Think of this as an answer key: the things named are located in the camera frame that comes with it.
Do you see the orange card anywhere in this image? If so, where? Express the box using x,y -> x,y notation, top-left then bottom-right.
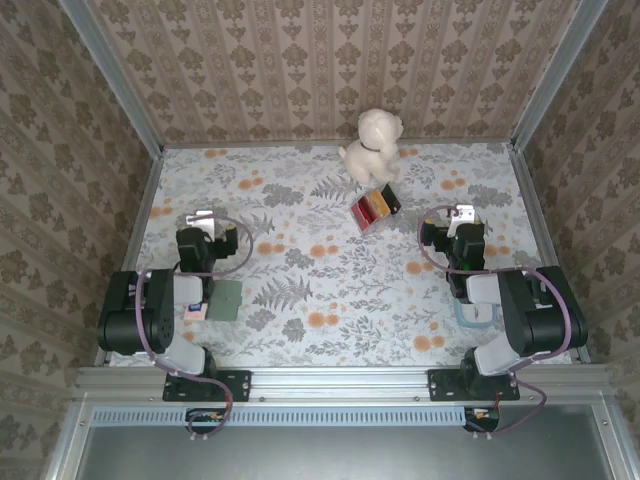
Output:
369,192 -> 395,221

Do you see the cream plush dog toy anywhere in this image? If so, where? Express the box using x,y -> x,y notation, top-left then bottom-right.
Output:
337,108 -> 405,184

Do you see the aluminium frame rail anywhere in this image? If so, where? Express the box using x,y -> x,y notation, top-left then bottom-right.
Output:
74,363 -> 615,407

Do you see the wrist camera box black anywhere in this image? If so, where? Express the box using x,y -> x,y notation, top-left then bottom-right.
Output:
451,222 -> 486,253
175,227 -> 211,254

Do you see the aluminium frame corner post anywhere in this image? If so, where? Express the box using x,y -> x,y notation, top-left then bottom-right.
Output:
56,0 -> 167,157
509,0 -> 610,154

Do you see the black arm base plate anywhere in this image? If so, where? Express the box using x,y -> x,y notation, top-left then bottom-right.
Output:
163,368 -> 252,403
428,368 -> 521,403

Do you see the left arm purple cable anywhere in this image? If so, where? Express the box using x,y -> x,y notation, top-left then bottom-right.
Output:
133,217 -> 255,444

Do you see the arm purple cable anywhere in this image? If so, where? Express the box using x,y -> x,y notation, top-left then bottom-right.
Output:
417,204 -> 574,441
133,217 -> 255,444

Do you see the green card holder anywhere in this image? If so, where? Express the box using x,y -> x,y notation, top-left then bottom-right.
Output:
207,279 -> 245,322

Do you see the black connector module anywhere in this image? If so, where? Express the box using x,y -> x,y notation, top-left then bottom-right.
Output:
185,407 -> 232,435
462,405 -> 501,434

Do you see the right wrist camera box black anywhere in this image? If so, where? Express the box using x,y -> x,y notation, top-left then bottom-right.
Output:
451,222 -> 486,253

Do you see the left wrist white cable bracket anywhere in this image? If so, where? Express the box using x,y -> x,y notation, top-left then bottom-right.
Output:
184,209 -> 216,229

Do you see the red box of snacks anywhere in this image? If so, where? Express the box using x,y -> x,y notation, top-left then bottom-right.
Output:
349,183 -> 404,236

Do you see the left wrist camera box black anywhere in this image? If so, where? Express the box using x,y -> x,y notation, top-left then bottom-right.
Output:
175,227 -> 211,254

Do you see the black card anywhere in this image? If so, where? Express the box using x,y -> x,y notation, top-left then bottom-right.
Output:
380,183 -> 404,216

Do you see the red card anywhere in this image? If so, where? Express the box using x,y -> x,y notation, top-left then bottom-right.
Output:
352,197 -> 375,227

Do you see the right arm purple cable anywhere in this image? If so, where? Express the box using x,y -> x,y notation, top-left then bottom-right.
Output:
417,204 -> 574,441

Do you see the grey slotted cable duct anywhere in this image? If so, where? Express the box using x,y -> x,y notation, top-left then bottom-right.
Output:
92,404 -> 501,428

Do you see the thin aluminium table edge strip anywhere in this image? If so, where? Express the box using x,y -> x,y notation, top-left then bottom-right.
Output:
162,139 -> 514,150

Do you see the grey metal panel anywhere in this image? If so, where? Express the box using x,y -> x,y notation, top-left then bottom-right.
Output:
74,424 -> 616,480

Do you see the aluminium table side rail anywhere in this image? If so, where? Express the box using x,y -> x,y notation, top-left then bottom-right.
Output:
508,143 -> 592,365
93,147 -> 167,369

